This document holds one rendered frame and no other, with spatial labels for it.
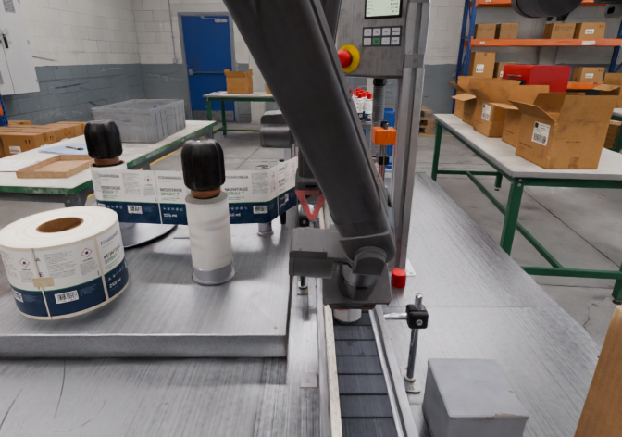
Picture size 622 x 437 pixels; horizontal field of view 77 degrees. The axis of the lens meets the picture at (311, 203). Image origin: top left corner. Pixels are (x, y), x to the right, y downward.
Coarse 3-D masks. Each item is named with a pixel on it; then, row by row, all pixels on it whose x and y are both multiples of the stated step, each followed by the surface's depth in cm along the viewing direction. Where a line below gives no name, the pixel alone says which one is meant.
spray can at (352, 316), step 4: (336, 312) 71; (340, 312) 70; (344, 312) 70; (348, 312) 70; (352, 312) 70; (356, 312) 70; (360, 312) 71; (336, 316) 71; (340, 316) 70; (344, 316) 70; (348, 316) 70; (352, 316) 70; (356, 316) 70; (360, 316) 72; (340, 320) 71; (344, 320) 70; (348, 320) 70; (352, 320) 70; (356, 320) 71
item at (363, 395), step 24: (336, 336) 67; (360, 336) 67; (336, 360) 62; (360, 360) 62; (360, 384) 58; (384, 384) 58; (360, 408) 54; (384, 408) 54; (360, 432) 50; (384, 432) 50
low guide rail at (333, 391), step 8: (320, 208) 114; (320, 216) 109; (320, 224) 104; (328, 312) 68; (328, 320) 66; (328, 328) 64; (328, 336) 62; (328, 344) 60; (328, 352) 59; (328, 360) 57; (328, 368) 56; (336, 368) 56; (328, 376) 56; (336, 376) 54; (336, 384) 53; (336, 392) 52; (336, 400) 51; (336, 408) 49; (336, 416) 48; (336, 424) 47; (336, 432) 46
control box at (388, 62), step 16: (352, 0) 83; (352, 16) 84; (352, 32) 85; (352, 48) 86; (368, 48) 84; (384, 48) 82; (400, 48) 80; (352, 64) 87; (368, 64) 85; (384, 64) 83; (400, 64) 81
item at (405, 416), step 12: (384, 324) 58; (384, 336) 55; (384, 348) 53; (396, 360) 51; (396, 372) 49; (396, 384) 47; (396, 396) 46; (408, 408) 44; (408, 420) 42; (408, 432) 41
